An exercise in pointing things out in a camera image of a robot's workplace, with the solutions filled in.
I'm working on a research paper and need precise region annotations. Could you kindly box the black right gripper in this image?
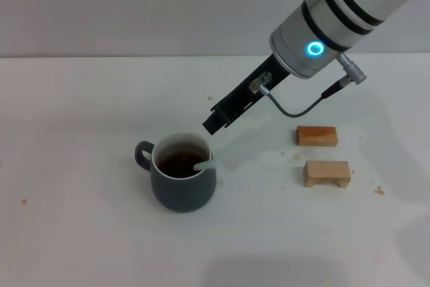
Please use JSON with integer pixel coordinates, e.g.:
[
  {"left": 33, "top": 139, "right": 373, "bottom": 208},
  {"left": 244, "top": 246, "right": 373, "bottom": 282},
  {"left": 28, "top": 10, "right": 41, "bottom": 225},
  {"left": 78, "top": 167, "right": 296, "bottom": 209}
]
[{"left": 202, "top": 54, "right": 292, "bottom": 136}]

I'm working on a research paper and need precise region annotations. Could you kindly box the blue handled metal spoon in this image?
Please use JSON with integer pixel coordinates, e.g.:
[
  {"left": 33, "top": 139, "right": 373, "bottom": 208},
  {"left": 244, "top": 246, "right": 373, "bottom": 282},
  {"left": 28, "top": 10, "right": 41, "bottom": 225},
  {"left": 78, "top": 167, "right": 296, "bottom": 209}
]
[{"left": 193, "top": 159, "right": 222, "bottom": 171}]

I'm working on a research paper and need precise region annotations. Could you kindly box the grey ceramic cup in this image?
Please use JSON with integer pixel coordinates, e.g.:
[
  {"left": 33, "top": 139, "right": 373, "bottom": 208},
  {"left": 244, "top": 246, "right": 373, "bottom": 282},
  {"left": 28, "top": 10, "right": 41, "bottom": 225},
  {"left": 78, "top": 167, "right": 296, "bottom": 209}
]
[{"left": 134, "top": 131, "right": 218, "bottom": 214}]

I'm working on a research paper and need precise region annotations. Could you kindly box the dark coffee liquid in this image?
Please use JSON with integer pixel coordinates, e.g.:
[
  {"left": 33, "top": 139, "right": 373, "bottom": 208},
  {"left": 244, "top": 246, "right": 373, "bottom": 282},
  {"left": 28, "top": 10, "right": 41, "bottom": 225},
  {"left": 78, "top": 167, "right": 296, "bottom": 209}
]
[{"left": 157, "top": 151, "right": 208, "bottom": 178}]

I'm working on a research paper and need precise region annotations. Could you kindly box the orange wooden block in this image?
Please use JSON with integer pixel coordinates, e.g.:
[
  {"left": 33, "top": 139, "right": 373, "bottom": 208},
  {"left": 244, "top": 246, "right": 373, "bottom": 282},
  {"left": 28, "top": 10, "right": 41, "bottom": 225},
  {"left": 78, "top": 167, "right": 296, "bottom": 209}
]
[{"left": 296, "top": 126, "right": 338, "bottom": 147}]

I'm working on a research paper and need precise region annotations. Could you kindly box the light notched wooden block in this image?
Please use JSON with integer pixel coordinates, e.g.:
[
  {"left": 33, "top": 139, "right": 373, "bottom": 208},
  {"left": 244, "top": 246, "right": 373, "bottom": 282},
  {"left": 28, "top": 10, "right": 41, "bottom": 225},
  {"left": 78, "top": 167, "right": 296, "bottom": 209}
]
[{"left": 303, "top": 161, "right": 352, "bottom": 188}]

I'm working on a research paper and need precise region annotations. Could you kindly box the right gripper cable with plug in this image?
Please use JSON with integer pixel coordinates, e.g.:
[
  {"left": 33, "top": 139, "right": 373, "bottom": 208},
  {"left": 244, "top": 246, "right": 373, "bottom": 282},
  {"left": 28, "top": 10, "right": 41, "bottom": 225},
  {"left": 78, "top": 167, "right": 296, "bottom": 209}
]
[{"left": 249, "top": 53, "right": 369, "bottom": 118}]

